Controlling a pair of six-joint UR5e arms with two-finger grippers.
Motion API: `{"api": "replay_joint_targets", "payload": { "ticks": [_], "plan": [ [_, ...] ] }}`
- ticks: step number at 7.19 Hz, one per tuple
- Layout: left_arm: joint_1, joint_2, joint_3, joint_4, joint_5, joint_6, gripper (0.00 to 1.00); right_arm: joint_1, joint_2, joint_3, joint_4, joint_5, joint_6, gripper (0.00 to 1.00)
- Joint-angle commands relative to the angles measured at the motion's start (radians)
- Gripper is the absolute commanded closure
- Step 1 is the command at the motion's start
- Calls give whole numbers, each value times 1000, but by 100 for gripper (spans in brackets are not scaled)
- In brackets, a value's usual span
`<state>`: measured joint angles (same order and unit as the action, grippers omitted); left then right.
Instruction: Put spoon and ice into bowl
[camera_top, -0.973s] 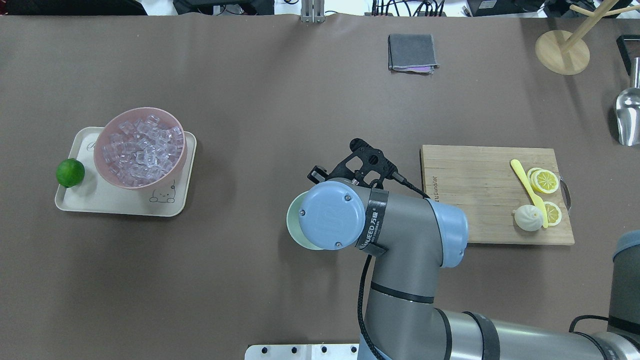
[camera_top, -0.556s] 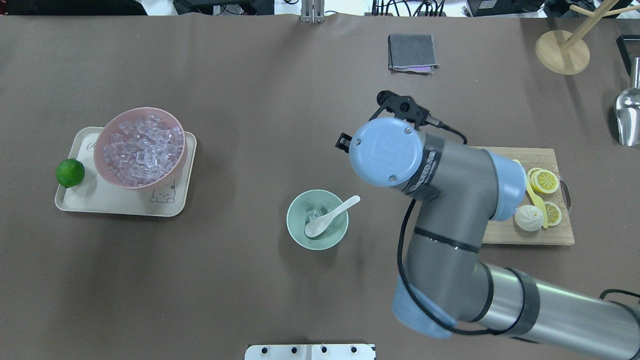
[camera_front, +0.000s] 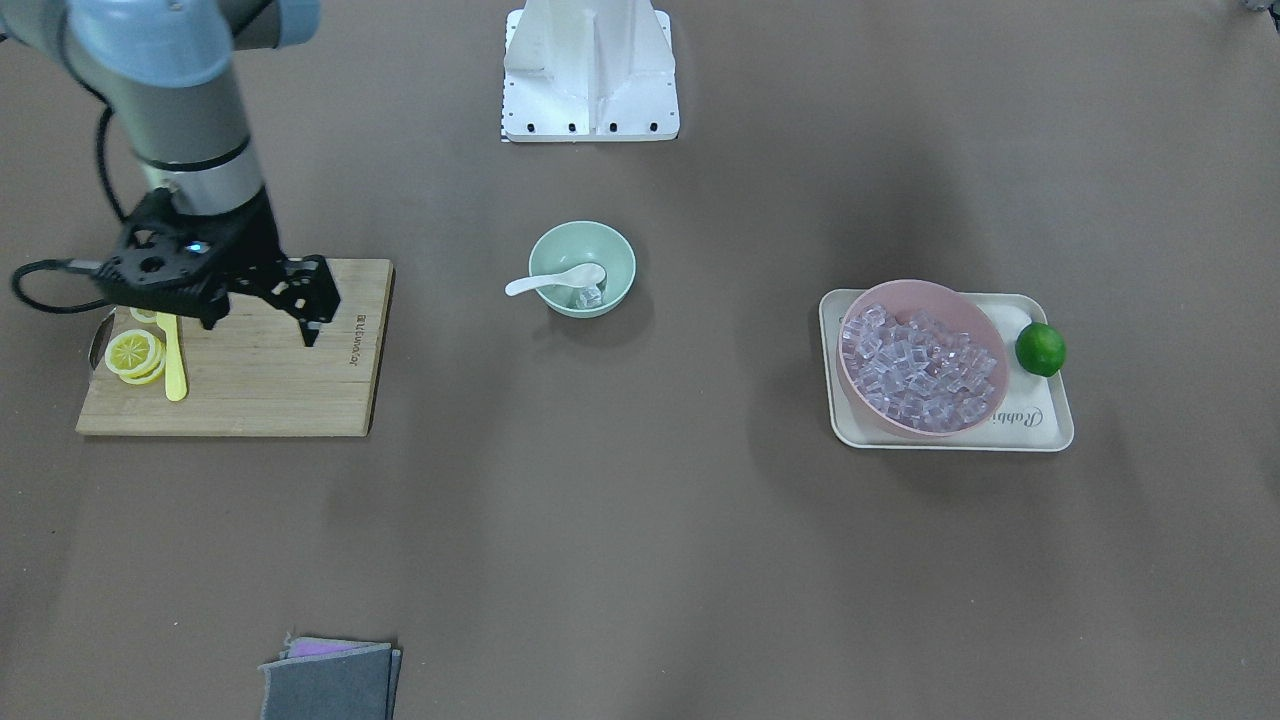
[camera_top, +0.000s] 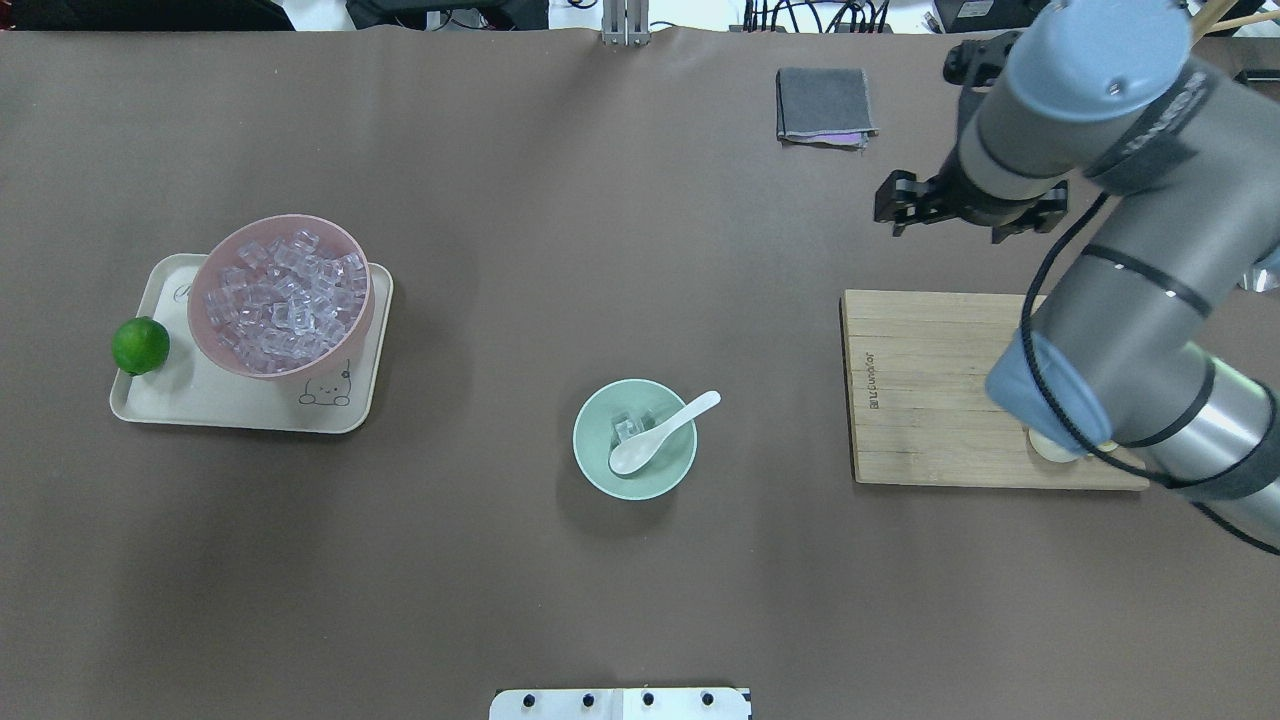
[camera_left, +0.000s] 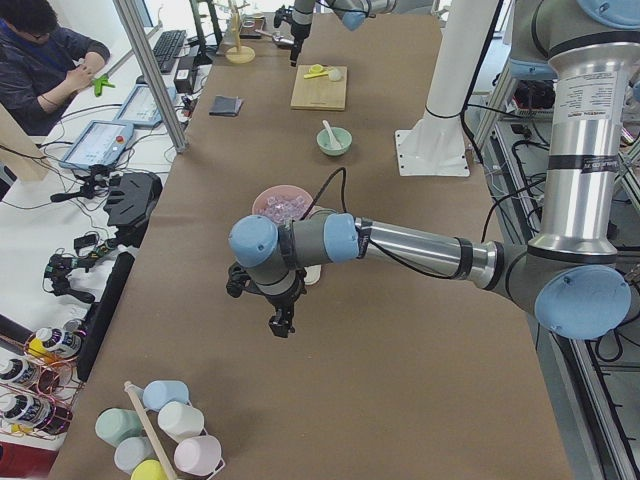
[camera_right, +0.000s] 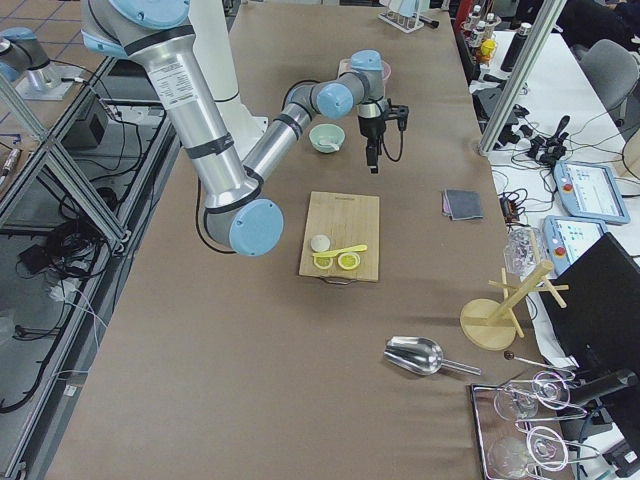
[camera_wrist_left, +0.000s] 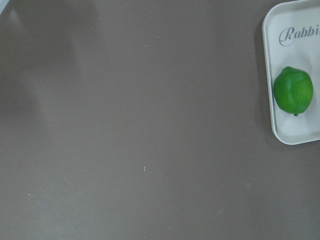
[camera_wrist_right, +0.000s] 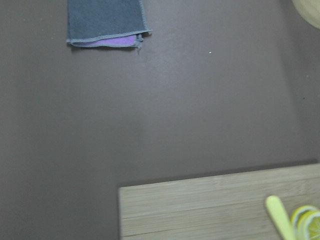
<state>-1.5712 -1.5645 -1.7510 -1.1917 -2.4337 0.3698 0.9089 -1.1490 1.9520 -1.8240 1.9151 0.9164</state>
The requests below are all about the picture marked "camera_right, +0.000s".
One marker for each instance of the black monitor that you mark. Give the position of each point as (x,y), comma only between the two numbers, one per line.
(599,326)

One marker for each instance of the black water bottle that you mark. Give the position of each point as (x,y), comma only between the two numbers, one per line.
(515,47)

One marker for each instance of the white ceramic spoon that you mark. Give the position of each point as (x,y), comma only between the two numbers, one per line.
(328,144)

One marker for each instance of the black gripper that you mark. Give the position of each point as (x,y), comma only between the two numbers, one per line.
(370,128)

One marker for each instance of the upper teach pendant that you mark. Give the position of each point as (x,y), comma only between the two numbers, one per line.
(590,191)

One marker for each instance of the beige rabbit tray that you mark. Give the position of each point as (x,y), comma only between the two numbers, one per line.
(344,66)

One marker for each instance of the lower teach pendant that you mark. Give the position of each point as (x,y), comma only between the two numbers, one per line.
(568,238)

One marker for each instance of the pink bowl of ice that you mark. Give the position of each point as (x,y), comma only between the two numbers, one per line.
(386,72)

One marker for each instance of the wooden cup tree stand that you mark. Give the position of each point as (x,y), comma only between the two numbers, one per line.
(493,325)

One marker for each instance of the aluminium frame post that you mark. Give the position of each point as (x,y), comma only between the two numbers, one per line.
(545,21)

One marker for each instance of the black wire glass rack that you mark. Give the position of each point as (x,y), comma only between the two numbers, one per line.
(536,428)

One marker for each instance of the lemon slice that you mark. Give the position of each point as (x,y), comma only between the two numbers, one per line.
(349,261)
(323,263)

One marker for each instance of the upper lemon slice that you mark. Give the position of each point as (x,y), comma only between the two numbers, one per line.
(349,261)

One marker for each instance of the yellow plastic knife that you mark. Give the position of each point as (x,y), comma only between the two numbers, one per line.
(336,252)

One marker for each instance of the teach pendant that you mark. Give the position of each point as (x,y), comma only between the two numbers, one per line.
(568,238)
(590,191)

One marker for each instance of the grey folded cloth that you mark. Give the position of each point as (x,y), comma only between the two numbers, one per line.
(461,205)

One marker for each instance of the steel ice scoop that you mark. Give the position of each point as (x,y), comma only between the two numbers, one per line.
(422,356)

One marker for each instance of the white camera pedestal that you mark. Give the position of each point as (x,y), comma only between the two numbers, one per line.
(213,53)

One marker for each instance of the green ceramic bowl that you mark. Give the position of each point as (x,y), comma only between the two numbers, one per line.
(328,131)

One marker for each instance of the lower lemon slice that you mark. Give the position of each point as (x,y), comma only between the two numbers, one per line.
(323,263)

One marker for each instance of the bamboo cutting board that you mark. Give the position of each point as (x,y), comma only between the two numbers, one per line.
(347,220)

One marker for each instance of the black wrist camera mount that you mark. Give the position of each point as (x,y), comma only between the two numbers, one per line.
(399,113)

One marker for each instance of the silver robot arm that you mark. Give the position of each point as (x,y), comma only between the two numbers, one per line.
(23,54)
(184,47)

